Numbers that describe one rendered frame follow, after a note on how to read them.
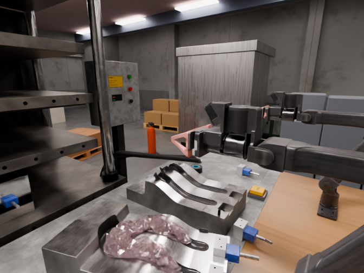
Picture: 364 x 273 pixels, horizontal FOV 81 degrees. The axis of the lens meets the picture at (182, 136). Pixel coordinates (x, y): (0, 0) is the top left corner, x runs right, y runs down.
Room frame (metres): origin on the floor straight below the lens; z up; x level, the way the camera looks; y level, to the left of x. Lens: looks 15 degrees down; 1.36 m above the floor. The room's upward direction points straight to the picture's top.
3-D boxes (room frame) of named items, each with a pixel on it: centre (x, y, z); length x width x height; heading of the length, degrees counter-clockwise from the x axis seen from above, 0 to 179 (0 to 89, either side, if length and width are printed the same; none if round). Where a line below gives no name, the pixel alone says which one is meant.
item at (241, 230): (0.64, -0.25, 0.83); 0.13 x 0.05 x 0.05; 52
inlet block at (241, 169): (1.17, -0.40, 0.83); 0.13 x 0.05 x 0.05; 48
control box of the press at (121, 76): (1.46, 0.45, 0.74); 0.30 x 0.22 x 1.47; 146
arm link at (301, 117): (0.95, -0.52, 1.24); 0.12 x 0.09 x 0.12; 53
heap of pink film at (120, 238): (0.55, 0.11, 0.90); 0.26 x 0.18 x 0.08; 74
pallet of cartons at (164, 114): (6.09, 0.37, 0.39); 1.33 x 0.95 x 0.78; 55
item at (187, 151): (0.56, -0.02, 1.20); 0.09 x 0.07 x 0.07; 53
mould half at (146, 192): (0.89, -0.01, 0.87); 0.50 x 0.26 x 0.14; 56
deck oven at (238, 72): (4.31, -0.84, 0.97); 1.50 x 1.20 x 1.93; 55
